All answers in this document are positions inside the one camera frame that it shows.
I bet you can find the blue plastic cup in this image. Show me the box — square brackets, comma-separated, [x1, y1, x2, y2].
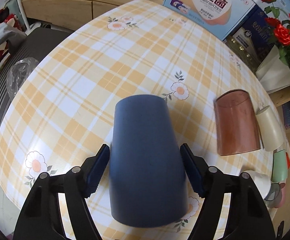
[109, 95, 188, 228]

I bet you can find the white plastic cup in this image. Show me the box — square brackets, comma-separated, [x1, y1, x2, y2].
[244, 170, 271, 199]

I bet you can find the dark teal translucent cup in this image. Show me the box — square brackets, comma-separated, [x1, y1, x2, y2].
[264, 183, 281, 202]

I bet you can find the pink plastic cup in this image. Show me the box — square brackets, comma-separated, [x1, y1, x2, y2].
[270, 183, 286, 209]

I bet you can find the light green plastic cup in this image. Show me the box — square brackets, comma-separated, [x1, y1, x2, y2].
[272, 150, 288, 183]

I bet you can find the small red cup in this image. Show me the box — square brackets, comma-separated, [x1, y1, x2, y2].
[285, 152, 290, 169]

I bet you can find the beige plastic cup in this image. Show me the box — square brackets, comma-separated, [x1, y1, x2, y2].
[256, 106, 284, 152]

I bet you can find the brown translucent cup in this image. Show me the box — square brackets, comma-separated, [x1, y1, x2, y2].
[214, 89, 261, 156]

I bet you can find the black ribbed suitcase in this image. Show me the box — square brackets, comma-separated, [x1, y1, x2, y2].
[0, 27, 71, 126]

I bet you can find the clear plastic bag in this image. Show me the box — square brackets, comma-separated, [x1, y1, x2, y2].
[6, 57, 39, 100]

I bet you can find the white geometric vase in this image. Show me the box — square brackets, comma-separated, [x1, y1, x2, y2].
[256, 46, 290, 94]

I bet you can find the low wooden cabinet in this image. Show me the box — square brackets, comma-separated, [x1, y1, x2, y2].
[22, 0, 162, 30]

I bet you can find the light blue probiotic box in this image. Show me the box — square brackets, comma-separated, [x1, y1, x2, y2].
[163, 0, 255, 40]

